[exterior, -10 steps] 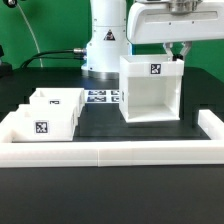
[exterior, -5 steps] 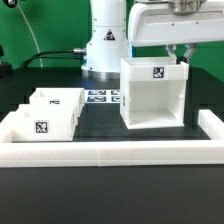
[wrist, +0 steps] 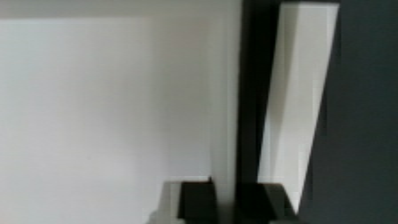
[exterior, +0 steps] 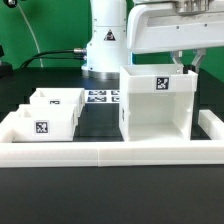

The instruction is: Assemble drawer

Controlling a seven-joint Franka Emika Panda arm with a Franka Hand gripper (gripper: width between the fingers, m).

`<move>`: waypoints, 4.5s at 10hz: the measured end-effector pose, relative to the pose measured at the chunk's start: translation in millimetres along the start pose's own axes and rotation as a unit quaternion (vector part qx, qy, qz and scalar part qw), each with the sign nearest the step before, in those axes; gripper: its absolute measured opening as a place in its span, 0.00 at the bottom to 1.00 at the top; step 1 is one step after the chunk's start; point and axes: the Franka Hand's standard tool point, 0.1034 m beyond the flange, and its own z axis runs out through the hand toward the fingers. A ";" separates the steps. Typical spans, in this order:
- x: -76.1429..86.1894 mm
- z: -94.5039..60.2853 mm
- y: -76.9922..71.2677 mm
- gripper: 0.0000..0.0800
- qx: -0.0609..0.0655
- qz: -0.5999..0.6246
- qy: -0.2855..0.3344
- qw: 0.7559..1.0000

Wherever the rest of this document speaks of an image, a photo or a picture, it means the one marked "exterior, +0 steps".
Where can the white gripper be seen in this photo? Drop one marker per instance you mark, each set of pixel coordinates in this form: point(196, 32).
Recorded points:
point(172, 25)

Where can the black raised platform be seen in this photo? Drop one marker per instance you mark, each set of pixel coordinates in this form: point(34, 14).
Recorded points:
point(100, 123)

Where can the white drawer cabinet box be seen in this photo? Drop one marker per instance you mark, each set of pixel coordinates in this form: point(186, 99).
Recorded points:
point(156, 102)

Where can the white sheet with markers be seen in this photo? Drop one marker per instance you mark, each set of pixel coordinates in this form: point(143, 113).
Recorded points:
point(102, 96)

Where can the white drawer tray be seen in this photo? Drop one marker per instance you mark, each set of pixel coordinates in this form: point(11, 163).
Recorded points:
point(45, 122)
point(59, 96)

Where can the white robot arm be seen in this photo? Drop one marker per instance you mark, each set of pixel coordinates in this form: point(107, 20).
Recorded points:
point(107, 49)

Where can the black device at left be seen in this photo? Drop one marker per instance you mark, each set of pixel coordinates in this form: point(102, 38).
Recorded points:
point(5, 68)

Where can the white U-shaped boundary frame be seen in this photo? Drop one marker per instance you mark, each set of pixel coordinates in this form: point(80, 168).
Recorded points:
point(101, 154)

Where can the white rear drawer tray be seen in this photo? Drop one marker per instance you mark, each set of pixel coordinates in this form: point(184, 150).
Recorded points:
point(59, 96)

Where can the white front drawer tray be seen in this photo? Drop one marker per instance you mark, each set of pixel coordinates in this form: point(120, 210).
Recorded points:
point(45, 122)

